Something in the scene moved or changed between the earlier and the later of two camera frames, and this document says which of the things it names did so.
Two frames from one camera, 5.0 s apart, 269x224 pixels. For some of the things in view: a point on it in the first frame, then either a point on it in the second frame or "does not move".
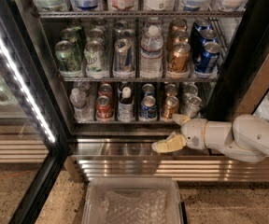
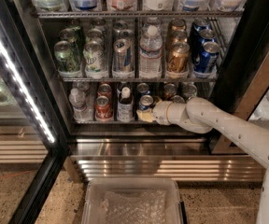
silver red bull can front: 123,59 does not move
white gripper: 194,133 -> 162,111
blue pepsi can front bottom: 148,106 does not move
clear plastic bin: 132,201 does not move
